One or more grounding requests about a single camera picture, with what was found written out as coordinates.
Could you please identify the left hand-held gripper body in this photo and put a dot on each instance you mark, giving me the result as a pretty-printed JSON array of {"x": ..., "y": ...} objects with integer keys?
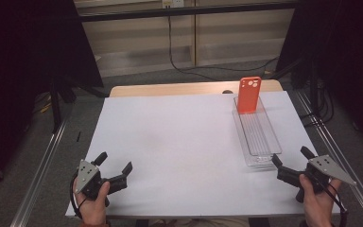
[{"x": 85, "y": 175}]

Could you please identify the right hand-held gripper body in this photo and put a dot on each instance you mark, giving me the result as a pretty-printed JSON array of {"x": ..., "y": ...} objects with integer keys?
[{"x": 327, "y": 168}]

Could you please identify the clear plastic container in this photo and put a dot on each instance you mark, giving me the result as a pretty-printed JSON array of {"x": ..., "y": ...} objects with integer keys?
[{"x": 260, "y": 138}]

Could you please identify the orange phone case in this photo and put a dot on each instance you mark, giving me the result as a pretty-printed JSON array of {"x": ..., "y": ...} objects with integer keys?
[{"x": 249, "y": 97}]

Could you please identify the person's left hand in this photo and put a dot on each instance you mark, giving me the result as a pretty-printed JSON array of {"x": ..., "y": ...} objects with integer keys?
[{"x": 91, "y": 209}]

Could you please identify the person's right hand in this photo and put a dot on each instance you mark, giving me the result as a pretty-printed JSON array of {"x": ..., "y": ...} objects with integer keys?
[{"x": 319, "y": 209}]

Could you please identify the small black strip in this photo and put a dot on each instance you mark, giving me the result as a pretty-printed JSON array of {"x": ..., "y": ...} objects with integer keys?
[{"x": 78, "y": 136}]

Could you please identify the white table sheet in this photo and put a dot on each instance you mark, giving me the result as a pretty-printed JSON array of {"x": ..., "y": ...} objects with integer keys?
[{"x": 170, "y": 157}]

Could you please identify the black metal stand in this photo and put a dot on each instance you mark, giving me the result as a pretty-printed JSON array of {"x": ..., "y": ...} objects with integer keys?
[{"x": 56, "y": 107}]

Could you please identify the black curtain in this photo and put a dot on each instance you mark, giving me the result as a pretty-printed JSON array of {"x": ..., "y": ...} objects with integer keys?
[
  {"x": 353, "y": 63},
  {"x": 19, "y": 78}
]

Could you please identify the black horizontal bar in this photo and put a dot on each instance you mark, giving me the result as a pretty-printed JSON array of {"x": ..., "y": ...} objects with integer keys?
[{"x": 182, "y": 12}]

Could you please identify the aluminium floor rail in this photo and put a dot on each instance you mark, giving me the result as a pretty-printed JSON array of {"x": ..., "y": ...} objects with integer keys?
[
  {"x": 41, "y": 176},
  {"x": 343, "y": 157}
]

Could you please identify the white wall socket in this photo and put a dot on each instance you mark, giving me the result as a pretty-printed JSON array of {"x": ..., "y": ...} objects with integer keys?
[{"x": 173, "y": 3}]

